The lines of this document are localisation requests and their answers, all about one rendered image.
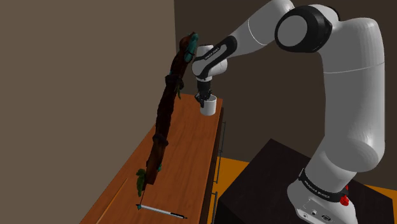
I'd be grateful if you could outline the white cup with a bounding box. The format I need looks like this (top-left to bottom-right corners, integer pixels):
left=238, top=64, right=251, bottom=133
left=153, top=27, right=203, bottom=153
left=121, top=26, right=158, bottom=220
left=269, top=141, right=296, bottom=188
left=199, top=94, right=218, bottom=117

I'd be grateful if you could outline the brown branch with teal leaves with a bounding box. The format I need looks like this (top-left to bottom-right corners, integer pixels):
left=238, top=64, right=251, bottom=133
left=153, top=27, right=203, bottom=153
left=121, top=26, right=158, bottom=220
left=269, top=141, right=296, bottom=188
left=136, top=32, right=199, bottom=197

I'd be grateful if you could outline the white and black pen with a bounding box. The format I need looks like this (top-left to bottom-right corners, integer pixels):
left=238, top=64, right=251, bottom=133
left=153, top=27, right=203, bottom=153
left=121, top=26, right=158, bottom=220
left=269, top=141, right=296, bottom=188
left=136, top=204, right=188, bottom=220

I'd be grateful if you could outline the black robot stand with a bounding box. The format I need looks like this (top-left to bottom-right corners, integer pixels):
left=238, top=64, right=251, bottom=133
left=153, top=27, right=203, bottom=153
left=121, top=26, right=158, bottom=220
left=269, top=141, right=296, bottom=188
left=214, top=138, right=397, bottom=224

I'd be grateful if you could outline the brown wooden chest of drawers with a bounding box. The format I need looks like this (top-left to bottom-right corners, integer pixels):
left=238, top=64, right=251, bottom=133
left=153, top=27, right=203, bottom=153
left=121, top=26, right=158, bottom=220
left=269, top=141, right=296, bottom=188
left=80, top=94, right=226, bottom=224

